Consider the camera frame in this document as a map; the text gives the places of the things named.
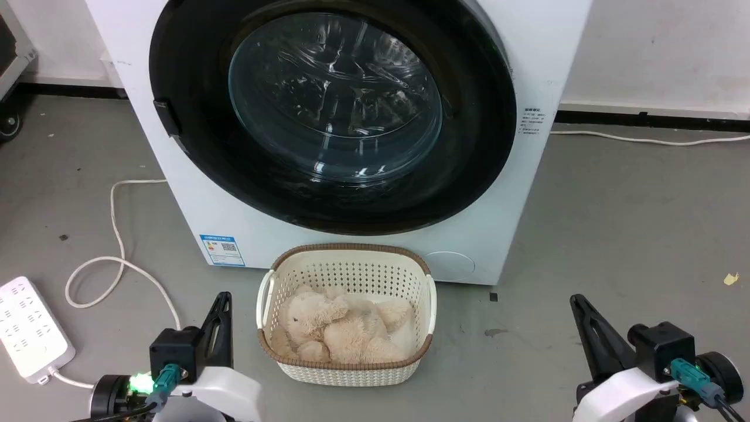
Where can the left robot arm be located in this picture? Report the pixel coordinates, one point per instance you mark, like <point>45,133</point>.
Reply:
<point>110,397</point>

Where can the beige plush toy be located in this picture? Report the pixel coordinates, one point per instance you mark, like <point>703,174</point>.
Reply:
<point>343,331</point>

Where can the white power strip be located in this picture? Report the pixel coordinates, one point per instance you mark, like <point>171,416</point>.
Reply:
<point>29,328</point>

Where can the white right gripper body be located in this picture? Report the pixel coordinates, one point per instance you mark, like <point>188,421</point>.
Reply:
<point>621,395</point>

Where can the white front-load washing machine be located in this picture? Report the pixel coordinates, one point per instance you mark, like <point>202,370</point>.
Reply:
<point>193,193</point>

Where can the cream perforated laundry basket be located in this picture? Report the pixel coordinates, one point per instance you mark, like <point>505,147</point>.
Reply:
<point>351,265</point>

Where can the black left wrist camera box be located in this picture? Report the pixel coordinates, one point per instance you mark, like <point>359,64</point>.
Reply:
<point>176,351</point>

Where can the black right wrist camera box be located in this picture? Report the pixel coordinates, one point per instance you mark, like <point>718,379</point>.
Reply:
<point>665,346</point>

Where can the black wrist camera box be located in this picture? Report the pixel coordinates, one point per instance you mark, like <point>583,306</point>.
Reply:
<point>665,346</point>
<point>176,351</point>

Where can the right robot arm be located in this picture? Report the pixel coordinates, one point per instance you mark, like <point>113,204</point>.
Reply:
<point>723,375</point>

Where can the black round washer door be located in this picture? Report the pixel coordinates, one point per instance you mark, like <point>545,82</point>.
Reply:
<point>469,152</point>

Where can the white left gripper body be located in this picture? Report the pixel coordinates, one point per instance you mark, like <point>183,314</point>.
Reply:
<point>225,390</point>

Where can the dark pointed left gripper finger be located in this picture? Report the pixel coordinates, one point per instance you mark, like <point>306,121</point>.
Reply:
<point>221,328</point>

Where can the grey wheeled cart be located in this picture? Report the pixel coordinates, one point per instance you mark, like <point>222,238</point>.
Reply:
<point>12,58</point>

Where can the small grey text label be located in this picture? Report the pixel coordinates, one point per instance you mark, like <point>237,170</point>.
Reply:
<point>532,121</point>

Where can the yellow paper scrap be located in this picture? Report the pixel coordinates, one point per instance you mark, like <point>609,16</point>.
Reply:
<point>730,279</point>

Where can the round white filter cover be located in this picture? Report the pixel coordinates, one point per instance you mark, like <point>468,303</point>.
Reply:
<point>449,265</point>

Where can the blue energy label sticker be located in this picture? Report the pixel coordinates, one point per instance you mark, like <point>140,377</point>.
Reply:
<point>222,250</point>

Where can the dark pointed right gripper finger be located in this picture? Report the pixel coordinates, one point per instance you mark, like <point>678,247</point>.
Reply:
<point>597,340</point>

